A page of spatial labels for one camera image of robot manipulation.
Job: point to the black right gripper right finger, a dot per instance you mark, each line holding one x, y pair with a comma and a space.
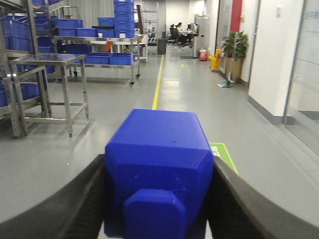
235, 210

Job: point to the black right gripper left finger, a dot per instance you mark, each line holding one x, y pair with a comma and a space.
74, 212

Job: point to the blue plastic block part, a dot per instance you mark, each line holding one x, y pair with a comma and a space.
158, 170

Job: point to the green floor sign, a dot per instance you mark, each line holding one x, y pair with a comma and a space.
220, 150

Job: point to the yellow mop bucket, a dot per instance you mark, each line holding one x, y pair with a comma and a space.
215, 60

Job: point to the blue bin on cart bottom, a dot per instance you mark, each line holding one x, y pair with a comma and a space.
121, 59

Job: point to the potted green plant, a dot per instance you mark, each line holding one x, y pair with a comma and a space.
235, 47

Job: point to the steel wheeled cart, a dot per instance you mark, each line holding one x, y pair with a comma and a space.
132, 43

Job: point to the black trash bin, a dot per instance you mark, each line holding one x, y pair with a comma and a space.
162, 46

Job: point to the seated person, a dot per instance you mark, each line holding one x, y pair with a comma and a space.
178, 33

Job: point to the stack of blue bins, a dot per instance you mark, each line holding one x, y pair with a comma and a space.
124, 22

